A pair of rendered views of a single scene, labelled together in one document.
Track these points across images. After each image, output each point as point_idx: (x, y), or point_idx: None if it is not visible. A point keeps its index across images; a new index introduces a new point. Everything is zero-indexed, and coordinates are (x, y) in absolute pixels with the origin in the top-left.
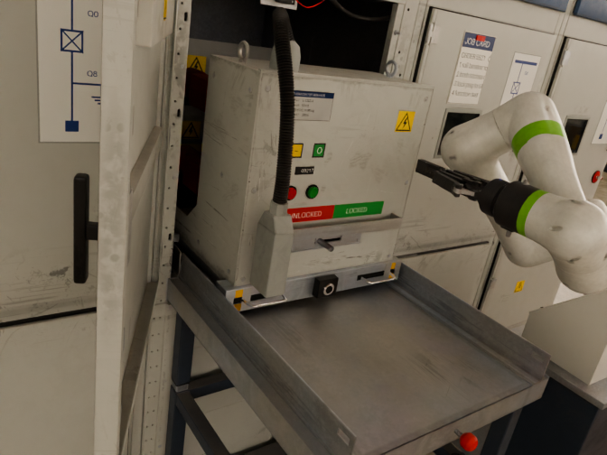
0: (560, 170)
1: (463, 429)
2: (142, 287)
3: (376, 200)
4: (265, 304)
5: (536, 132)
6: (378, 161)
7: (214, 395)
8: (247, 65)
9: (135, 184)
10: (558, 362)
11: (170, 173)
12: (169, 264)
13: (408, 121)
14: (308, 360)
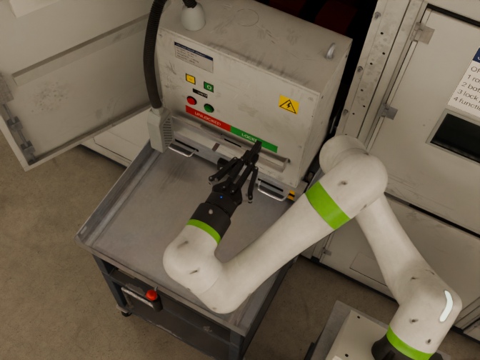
0: (277, 230)
1: (164, 291)
2: (146, 93)
3: (269, 142)
4: (173, 149)
5: (310, 192)
6: (266, 118)
7: None
8: (171, 8)
9: (38, 66)
10: (328, 352)
11: None
12: None
13: (292, 106)
14: (156, 193)
